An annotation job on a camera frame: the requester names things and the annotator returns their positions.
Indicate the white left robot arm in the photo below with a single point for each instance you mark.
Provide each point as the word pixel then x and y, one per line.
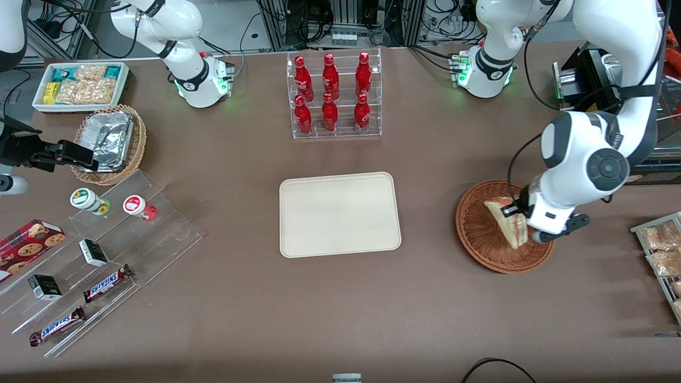
pixel 622 32

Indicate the right snack tray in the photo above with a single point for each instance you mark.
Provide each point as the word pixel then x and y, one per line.
pixel 662 290

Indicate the red cola bottle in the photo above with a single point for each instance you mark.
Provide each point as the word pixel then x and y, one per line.
pixel 363 74
pixel 362 114
pixel 330 116
pixel 302 77
pixel 330 77
pixel 303 117

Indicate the small grey block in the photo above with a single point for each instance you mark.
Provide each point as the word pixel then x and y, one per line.
pixel 347 379

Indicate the Snickers chocolate bar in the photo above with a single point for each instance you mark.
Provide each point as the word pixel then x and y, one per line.
pixel 57 326
pixel 106 283

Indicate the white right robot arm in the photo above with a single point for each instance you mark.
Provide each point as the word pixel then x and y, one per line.
pixel 197 85

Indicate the clear rice cracker packet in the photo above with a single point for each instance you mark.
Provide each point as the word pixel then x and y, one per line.
pixel 662 236
pixel 665 263
pixel 85 91
pixel 677 290
pixel 90 72

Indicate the black silver metal machine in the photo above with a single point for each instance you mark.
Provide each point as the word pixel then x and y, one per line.
pixel 590 74

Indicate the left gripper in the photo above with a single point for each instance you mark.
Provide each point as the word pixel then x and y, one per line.
pixel 522 204

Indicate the teal snack packet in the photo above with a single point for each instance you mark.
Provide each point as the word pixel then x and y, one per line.
pixel 62 74
pixel 113 72

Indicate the red lid yogurt cup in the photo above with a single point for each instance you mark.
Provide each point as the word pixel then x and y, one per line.
pixel 134 205

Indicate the light wicker basket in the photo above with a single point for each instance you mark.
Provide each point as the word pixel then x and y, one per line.
pixel 139 142

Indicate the triangular sandwich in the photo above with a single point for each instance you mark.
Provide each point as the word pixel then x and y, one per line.
pixel 505 229

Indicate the aluminium frame equipment rack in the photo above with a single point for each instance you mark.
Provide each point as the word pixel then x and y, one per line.
pixel 346 10

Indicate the beige plastic tray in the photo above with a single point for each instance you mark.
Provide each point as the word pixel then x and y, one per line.
pixel 340 215

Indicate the clear acrylic bottle rack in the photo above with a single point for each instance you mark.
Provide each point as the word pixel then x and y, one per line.
pixel 343 134

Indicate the yellow snack packet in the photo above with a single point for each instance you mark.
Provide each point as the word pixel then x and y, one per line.
pixel 50 93

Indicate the brown wicker basket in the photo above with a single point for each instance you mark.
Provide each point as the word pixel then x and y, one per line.
pixel 479 239

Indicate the white snack bin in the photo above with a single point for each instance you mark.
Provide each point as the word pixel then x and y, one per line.
pixel 64 108

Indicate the aluminium foil container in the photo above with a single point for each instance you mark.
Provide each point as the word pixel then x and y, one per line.
pixel 109 138

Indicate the clear acrylic stepped shelf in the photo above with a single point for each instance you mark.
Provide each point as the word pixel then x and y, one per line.
pixel 170 234

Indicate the green lid yogurt cup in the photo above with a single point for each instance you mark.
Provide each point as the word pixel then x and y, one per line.
pixel 85 198

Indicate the aluminium profile frame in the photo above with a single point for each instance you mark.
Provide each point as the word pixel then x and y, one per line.
pixel 48 42

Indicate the red chocolate cookie box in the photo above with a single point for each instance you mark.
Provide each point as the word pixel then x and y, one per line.
pixel 26 247

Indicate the small black carton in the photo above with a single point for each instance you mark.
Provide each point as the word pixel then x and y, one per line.
pixel 94 254
pixel 45 287

